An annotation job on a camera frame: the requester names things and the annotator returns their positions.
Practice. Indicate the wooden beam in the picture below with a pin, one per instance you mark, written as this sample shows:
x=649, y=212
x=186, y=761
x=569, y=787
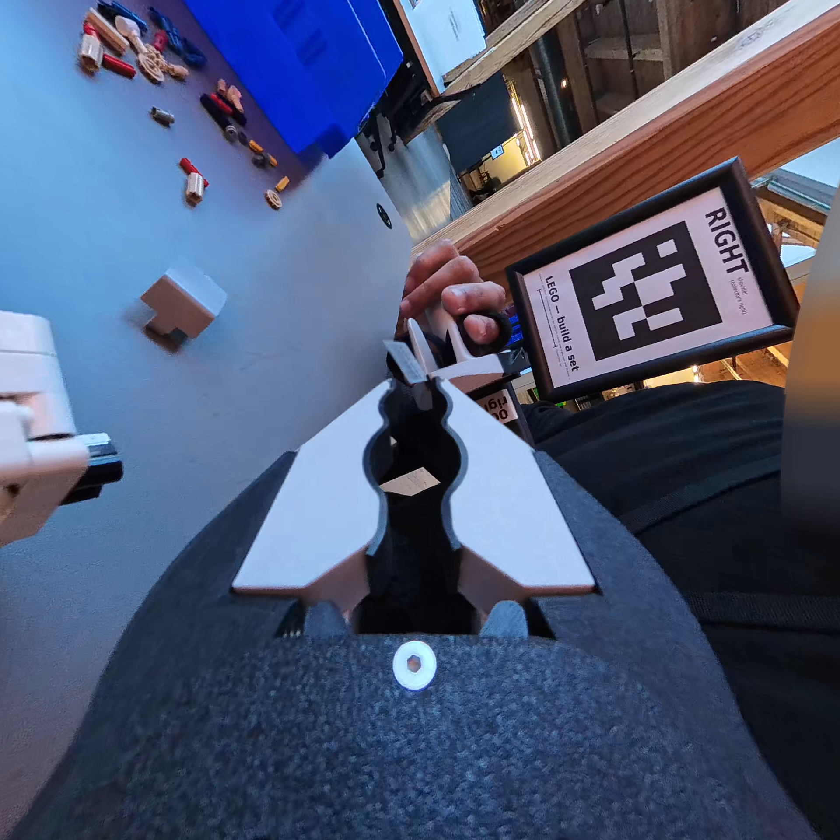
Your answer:
x=656, y=131

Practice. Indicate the blue plastic bin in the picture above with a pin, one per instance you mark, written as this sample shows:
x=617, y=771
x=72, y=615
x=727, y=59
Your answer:
x=295, y=65

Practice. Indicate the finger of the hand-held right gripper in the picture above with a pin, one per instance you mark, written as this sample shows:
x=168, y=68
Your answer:
x=407, y=367
x=423, y=351

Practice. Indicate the person's right hand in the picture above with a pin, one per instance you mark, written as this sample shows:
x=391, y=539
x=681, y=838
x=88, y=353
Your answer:
x=453, y=282

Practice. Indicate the black framed marker sign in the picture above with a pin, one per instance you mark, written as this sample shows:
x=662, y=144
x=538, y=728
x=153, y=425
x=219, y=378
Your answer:
x=656, y=282

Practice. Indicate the white toy brick cab assembly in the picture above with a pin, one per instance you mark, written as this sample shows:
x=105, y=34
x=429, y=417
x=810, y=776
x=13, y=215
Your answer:
x=33, y=426

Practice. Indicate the small black round grommet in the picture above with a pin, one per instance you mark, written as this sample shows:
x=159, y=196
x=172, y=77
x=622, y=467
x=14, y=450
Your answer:
x=384, y=215

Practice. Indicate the pile of colourful toy pins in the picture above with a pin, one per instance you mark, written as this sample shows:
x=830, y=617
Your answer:
x=151, y=65

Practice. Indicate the small white toy block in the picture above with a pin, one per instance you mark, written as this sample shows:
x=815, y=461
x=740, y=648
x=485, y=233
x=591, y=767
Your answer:
x=187, y=295

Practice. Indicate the white board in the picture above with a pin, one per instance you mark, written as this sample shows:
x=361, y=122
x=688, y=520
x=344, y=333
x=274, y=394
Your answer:
x=446, y=39

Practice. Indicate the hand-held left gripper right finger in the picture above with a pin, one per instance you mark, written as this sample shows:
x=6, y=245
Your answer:
x=518, y=525

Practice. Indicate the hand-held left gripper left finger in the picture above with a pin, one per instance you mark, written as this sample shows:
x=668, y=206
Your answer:
x=308, y=525

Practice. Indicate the small pale tag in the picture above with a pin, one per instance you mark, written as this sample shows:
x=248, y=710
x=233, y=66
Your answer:
x=410, y=482

